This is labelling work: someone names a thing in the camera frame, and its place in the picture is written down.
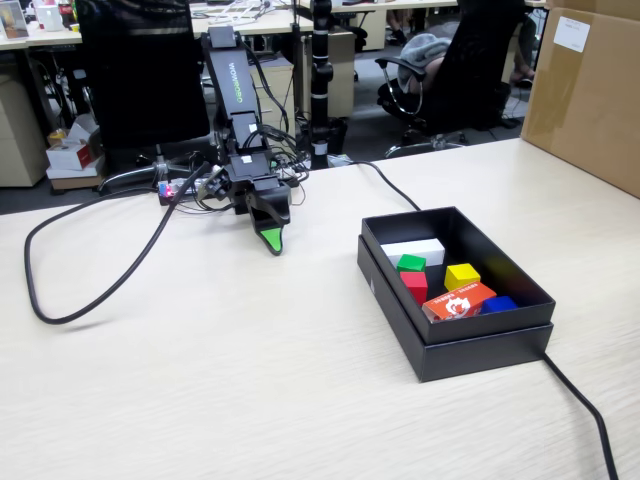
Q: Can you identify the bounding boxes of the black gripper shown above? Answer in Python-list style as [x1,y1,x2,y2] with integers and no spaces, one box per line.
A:
[222,153,293,257]

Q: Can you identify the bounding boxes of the green cube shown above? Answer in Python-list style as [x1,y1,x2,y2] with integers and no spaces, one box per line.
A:
[397,253,427,275]

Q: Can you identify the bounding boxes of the red cube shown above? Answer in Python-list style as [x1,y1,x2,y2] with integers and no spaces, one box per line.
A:
[399,271,429,305]

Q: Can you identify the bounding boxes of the yellow cube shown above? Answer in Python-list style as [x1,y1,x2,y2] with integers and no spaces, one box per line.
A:
[443,263,482,291]

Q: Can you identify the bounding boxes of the white rectangular box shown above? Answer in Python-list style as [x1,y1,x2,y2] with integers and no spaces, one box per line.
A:
[380,237,447,267]

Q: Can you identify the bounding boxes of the black rectangular box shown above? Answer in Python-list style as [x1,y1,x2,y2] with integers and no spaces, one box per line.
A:
[356,205,558,384]

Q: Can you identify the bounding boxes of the large brown cardboard box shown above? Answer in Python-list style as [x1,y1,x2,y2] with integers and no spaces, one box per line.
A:
[519,0,640,199]

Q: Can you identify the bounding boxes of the blue controller board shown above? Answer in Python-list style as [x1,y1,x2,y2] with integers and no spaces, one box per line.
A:
[157,178,196,205]

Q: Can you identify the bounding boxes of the black vertical pole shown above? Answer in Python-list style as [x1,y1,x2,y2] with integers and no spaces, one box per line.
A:
[305,0,347,157]

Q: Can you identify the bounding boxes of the plain beige cabinet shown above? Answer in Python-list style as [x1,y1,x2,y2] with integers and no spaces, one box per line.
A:
[302,30,357,120]

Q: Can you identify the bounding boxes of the black mesh office chair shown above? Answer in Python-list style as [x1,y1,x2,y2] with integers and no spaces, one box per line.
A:
[74,0,216,194]

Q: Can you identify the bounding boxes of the orange printed carton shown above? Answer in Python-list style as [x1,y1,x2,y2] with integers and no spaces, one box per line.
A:
[422,281,498,325]

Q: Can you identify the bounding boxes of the white and red carton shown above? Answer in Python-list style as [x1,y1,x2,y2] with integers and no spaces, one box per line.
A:
[45,114,104,180]

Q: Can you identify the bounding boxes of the grey cloth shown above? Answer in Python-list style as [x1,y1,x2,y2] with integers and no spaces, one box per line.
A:
[399,32,454,96]

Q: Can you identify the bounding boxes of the blue cube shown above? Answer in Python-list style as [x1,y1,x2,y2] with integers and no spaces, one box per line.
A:
[480,295,519,316]

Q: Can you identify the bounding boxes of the black chrome-armed office chair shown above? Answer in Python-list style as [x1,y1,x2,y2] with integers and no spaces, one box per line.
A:
[374,0,526,159]

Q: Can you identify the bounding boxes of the light wooden office desk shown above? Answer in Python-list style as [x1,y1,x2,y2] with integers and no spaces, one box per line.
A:
[0,7,301,51]

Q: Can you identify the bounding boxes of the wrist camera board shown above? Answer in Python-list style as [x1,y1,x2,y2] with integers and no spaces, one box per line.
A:
[194,164,229,201]

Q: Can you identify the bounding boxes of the beige drawer cabinet with handles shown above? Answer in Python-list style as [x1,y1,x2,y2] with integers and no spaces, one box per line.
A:
[247,57,296,146]

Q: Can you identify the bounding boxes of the large beige pedestal cabinet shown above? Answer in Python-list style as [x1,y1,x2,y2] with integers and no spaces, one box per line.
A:
[0,74,51,189]

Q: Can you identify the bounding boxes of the picture frame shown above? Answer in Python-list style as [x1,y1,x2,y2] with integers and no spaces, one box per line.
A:
[0,0,30,40]

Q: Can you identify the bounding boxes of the thick black cable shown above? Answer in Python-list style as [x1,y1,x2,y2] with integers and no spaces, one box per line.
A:
[23,160,620,480]

